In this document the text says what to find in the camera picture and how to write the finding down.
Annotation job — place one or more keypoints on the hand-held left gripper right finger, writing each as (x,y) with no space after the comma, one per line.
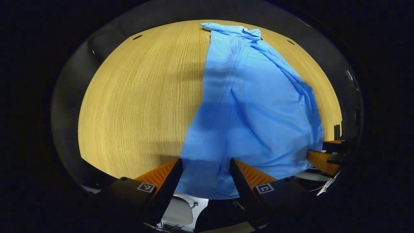
(242,191)

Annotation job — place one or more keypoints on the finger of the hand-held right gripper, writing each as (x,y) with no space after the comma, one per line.
(334,142)
(320,160)

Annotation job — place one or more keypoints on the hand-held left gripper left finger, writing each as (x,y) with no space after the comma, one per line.
(168,191)

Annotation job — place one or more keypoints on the light blue T-shirt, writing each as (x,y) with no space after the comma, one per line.
(258,113)

